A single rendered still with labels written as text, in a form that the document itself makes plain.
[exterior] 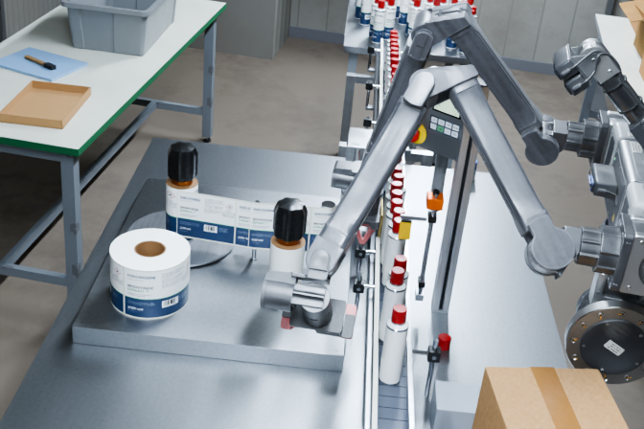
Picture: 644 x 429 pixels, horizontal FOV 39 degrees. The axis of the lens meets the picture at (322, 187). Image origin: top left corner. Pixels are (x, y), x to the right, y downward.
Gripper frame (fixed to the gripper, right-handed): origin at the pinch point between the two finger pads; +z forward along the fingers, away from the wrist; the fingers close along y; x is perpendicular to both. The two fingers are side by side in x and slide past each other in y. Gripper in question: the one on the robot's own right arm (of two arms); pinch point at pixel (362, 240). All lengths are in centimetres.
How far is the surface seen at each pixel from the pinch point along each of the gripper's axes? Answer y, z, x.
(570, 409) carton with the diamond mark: 65, -9, 41
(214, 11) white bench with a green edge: -255, 32, -81
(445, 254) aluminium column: -3.5, 3.1, 22.3
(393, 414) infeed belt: 45.2, 16.3, 10.5
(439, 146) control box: -7.4, -26.2, 16.0
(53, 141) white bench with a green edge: -87, 29, -111
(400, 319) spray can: 34.4, -2.1, 9.4
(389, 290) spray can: 19.2, 1.2, 7.4
